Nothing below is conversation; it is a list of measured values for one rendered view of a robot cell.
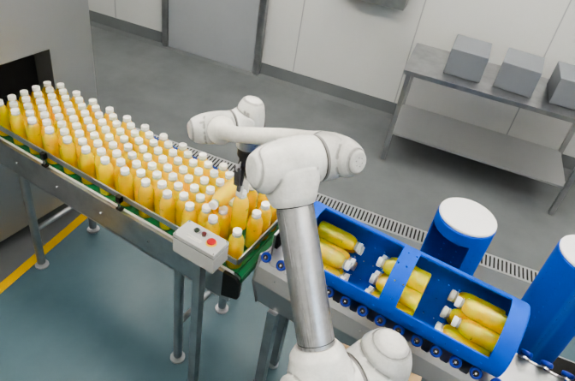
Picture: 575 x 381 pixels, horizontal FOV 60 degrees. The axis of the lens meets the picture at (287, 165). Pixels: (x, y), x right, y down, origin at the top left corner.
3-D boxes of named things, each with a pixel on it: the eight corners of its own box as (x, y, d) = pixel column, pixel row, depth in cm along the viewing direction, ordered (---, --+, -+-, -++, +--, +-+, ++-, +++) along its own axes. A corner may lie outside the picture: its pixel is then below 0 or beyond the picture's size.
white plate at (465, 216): (448, 189, 254) (447, 191, 255) (432, 217, 234) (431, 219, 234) (502, 213, 244) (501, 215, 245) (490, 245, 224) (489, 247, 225)
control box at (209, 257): (212, 274, 192) (213, 256, 186) (172, 251, 199) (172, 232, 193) (228, 258, 200) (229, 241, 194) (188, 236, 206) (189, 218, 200)
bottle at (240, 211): (227, 227, 214) (229, 193, 204) (236, 218, 219) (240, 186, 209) (240, 235, 212) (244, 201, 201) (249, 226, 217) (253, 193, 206)
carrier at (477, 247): (400, 300, 306) (383, 331, 285) (447, 191, 255) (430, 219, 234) (444, 324, 296) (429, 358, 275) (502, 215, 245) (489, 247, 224)
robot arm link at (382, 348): (410, 400, 145) (434, 354, 133) (360, 425, 136) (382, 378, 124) (376, 354, 156) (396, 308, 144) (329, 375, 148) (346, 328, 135)
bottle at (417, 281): (421, 296, 185) (376, 273, 191) (429, 281, 188) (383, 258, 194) (424, 290, 179) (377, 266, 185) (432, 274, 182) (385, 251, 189)
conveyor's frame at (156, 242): (223, 398, 256) (238, 282, 203) (12, 252, 312) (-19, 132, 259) (272, 333, 291) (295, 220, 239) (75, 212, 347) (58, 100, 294)
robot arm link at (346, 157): (337, 123, 145) (298, 128, 139) (377, 135, 130) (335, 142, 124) (336, 166, 149) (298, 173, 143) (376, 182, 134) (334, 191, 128)
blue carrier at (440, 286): (489, 391, 176) (520, 354, 157) (281, 275, 206) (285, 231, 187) (507, 330, 195) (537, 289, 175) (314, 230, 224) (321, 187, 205)
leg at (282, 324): (275, 371, 272) (291, 298, 235) (265, 366, 274) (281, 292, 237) (280, 363, 276) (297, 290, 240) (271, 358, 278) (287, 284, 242)
